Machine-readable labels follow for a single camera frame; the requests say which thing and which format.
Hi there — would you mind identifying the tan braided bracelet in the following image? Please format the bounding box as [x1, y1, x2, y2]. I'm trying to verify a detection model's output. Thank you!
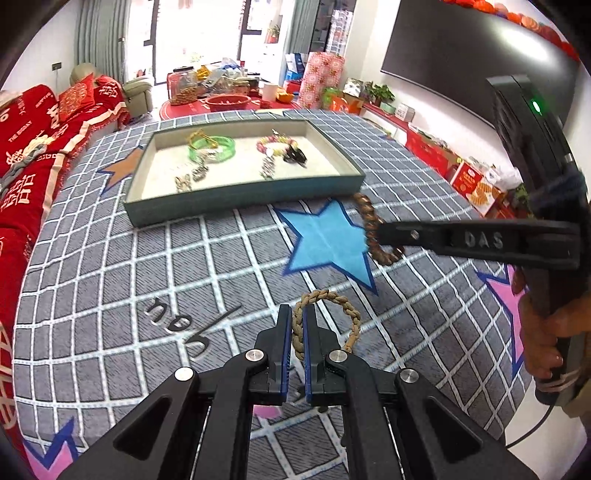
[291, 288, 363, 363]

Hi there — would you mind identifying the dark brown beaded bracelet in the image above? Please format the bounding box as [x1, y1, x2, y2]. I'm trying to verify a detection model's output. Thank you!
[352, 191, 408, 267]

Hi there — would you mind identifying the gold bow hair clip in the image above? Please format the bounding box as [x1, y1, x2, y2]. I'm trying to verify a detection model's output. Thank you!
[174, 174, 192, 193]

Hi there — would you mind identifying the silver heart pendant charm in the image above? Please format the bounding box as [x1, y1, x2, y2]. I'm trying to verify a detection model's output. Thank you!
[190, 157, 208, 182]

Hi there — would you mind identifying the black claw hair clip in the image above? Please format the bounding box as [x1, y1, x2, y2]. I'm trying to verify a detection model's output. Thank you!
[283, 145, 308, 168]

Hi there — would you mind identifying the silver star hair clip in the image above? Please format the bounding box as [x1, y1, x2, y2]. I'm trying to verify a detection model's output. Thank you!
[260, 156, 276, 180]

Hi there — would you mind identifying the green translucent bangle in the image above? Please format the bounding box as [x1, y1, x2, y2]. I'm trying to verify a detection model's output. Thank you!
[187, 135, 235, 163]

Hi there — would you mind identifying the pink yellow beaded bracelet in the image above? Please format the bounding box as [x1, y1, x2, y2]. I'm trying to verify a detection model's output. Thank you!
[255, 133, 299, 158]

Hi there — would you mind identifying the yellow hair tie with bead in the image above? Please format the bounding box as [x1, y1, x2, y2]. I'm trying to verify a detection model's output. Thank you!
[186, 129, 221, 150]

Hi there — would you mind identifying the person right hand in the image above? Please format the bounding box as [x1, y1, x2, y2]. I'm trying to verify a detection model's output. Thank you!
[519, 293, 590, 380]

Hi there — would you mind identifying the grey checked table cloth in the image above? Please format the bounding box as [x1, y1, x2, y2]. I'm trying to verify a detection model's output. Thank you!
[14, 122, 531, 479]

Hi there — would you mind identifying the large black television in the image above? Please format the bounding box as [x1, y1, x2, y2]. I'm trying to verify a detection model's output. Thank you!
[381, 0, 579, 122]

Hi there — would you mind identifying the potted green plant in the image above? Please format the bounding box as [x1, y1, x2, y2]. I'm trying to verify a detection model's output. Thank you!
[366, 82, 394, 107]

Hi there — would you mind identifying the shallow green tray box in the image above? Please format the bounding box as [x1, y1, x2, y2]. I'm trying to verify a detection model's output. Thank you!
[124, 117, 365, 227]

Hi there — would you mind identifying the white mug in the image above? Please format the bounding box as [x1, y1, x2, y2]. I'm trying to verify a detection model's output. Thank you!
[260, 83, 279, 102]

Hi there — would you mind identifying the round red table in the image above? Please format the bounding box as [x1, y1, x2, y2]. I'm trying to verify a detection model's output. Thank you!
[159, 95, 300, 120]

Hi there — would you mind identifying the grey floral blanket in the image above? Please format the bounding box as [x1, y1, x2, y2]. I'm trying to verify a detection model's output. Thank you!
[1, 136, 52, 197]

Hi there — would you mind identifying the red plastic colander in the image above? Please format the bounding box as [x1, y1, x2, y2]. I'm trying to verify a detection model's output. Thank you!
[205, 94, 250, 112]

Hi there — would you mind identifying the red wedding sofa cover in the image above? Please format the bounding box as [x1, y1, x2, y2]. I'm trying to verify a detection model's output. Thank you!
[1, 74, 131, 436]

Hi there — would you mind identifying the beige armchair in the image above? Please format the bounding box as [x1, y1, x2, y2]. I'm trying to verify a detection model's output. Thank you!
[69, 63, 153, 119]

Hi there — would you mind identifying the clear snack jar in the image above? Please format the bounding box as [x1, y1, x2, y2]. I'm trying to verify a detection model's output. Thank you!
[166, 67, 200, 106]

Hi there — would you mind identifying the red embroidered cushion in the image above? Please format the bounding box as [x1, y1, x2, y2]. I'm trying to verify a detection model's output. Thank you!
[58, 73, 95, 123]

